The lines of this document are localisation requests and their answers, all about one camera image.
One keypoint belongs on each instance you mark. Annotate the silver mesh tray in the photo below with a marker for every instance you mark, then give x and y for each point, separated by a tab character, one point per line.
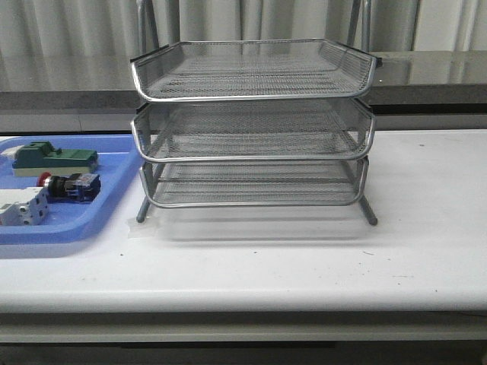
321	129
260	183
206	71

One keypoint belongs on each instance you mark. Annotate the red emergency stop button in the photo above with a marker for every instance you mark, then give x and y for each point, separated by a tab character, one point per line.
78	187

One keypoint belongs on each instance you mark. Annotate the blue plastic tray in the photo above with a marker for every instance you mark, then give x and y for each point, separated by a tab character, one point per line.
70	221

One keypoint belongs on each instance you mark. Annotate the grey stone counter ledge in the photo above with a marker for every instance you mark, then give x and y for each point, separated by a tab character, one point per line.
429	82

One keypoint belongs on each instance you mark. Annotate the white circuit breaker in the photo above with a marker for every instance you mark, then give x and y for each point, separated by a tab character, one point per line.
28	206

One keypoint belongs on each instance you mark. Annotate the grey metal rack frame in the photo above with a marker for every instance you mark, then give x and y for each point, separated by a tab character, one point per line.
147	29

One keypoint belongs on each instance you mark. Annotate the green electrical switch block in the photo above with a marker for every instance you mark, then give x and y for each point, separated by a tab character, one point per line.
34	158

